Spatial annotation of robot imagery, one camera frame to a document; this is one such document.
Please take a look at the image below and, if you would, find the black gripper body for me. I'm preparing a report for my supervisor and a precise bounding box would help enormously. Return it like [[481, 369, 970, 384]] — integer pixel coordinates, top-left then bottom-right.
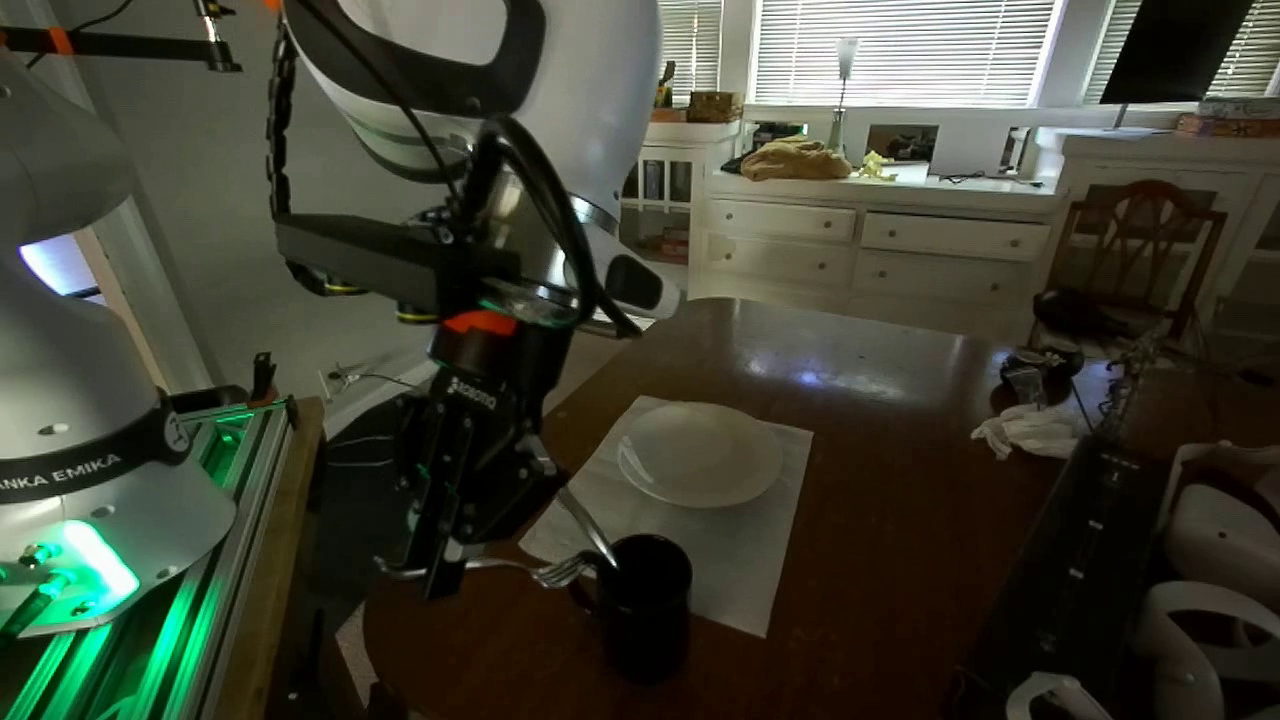
[[403, 323, 578, 537]]

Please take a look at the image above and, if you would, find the black mug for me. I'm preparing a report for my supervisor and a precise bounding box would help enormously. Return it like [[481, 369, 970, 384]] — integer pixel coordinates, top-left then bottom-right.
[[605, 532, 697, 682]]

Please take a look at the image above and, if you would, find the white plate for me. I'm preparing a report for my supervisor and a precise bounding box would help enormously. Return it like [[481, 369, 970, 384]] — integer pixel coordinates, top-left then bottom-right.
[[612, 399, 792, 513]]

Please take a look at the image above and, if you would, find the white paper towel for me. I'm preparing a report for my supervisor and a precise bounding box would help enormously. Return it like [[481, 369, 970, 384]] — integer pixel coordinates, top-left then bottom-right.
[[518, 393, 817, 641]]

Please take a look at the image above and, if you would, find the green lit aluminium stand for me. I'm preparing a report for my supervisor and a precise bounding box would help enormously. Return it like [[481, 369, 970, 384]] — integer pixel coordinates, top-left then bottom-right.
[[0, 393, 323, 720]]

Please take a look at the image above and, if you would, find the white glass door cabinet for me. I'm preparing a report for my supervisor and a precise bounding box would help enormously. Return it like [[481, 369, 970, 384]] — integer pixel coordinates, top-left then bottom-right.
[[612, 115, 739, 272]]

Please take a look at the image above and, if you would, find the white drawer sideboard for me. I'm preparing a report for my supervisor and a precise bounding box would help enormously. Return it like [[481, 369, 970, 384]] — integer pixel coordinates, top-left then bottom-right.
[[694, 167, 1063, 345]]

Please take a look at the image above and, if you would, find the small brown box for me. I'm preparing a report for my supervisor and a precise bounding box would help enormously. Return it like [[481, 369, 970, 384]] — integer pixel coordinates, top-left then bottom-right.
[[684, 87, 739, 128]]

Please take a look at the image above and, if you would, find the yellow bread loaf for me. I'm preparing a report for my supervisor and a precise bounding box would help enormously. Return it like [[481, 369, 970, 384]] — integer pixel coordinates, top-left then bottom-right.
[[736, 133, 855, 184]]

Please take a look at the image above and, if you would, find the narrow white window blind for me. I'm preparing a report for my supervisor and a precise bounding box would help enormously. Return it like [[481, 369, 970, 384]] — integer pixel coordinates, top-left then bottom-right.
[[1205, 0, 1280, 105], [655, 0, 739, 98]]

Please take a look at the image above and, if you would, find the tall slim candlestick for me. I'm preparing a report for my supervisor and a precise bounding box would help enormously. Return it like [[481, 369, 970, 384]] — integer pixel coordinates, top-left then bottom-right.
[[832, 35, 865, 151]]

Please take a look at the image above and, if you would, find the black mounting rod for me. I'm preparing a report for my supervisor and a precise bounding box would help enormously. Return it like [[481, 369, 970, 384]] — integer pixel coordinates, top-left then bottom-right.
[[0, 26, 245, 73]]

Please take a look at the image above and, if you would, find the crumpled white tissue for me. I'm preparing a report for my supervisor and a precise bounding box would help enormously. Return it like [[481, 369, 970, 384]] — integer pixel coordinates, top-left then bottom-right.
[[970, 397, 1094, 462]]

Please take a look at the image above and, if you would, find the wide white window blind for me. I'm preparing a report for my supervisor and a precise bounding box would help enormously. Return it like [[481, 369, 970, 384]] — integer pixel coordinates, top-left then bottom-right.
[[754, 0, 1073, 111]]

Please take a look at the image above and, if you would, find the long black box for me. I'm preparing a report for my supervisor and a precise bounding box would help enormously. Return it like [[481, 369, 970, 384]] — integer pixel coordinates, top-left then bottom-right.
[[956, 424, 1191, 720]]

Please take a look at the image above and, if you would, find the dark wooden chair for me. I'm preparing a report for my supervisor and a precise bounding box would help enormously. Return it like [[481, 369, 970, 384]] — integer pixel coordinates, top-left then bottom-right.
[[1036, 175, 1231, 353]]

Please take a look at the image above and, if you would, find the white VR controller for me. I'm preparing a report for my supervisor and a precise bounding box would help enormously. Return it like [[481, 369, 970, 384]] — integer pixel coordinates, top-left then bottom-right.
[[1157, 470, 1280, 612]]

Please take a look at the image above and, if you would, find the black flat screen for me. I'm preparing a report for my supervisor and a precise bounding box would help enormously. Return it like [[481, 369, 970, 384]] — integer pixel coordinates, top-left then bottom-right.
[[1097, 0, 1261, 106]]

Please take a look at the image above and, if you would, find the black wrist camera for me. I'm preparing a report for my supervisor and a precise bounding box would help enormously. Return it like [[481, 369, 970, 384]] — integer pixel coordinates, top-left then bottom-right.
[[272, 211, 471, 316]]

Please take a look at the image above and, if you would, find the smooth black cable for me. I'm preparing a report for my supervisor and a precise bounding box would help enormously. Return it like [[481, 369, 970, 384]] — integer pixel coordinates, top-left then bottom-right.
[[455, 115, 644, 338]]

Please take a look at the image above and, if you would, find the black braided cable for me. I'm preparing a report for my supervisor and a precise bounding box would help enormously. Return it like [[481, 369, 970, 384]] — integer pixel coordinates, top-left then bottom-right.
[[259, 12, 308, 233]]

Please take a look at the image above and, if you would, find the dark picture frame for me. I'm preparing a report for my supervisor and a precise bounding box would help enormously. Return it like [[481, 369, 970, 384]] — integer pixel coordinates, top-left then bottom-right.
[[865, 118, 946, 167]]

